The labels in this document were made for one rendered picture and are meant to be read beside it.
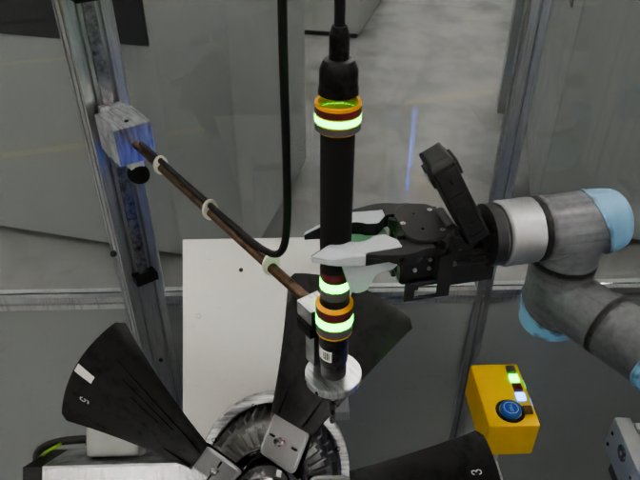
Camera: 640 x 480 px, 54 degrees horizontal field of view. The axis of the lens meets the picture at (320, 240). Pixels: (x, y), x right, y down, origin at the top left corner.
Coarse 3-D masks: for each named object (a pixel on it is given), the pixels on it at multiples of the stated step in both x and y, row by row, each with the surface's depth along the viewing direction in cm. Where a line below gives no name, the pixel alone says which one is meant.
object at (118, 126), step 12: (108, 108) 113; (120, 108) 114; (132, 108) 114; (96, 120) 112; (108, 120) 110; (120, 120) 110; (132, 120) 110; (144, 120) 110; (108, 132) 109; (120, 132) 107; (132, 132) 109; (144, 132) 110; (108, 144) 112; (120, 144) 108; (120, 156) 110; (132, 156) 111
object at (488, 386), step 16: (480, 368) 130; (496, 368) 130; (480, 384) 127; (496, 384) 127; (480, 400) 124; (496, 400) 123; (512, 400) 123; (528, 400) 123; (480, 416) 124; (496, 416) 120; (528, 416) 120; (480, 432) 124; (496, 432) 119; (512, 432) 119; (528, 432) 120; (496, 448) 122; (512, 448) 122; (528, 448) 122
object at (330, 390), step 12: (300, 300) 75; (300, 312) 75; (312, 312) 73; (300, 324) 75; (312, 324) 74; (312, 336) 75; (312, 348) 76; (312, 360) 77; (348, 360) 79; (312, 372) 77; (348, 372) 77; (360, 372) 77; (312, 384) 75; (324, 384) 75; (336, 384) 75; (348, 384) 75; (324, 396) 75; (336, 396) 75
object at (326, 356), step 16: (336, 32) 52; (336, 48) 53; (336, 64) 53; (352, 64) 54; (320, 80) 55; (336, 80) 54; (352, 80) 54; (336, 96) 54; (352, 96) 55; (320, 352) 74; (336, 352) 73; (320, 368) 77; (336, 368) 74
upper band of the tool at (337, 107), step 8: (320, 96) 57; (320, 104) 58; (328, 104) 59; (336, 104) 59; (344, 104) 59; (360, 104) 56; (328, 112) 55; (336, 112) 55; (344, 112) 55; (328, 120) 56; (352, 128) 56; (328, 136) 57
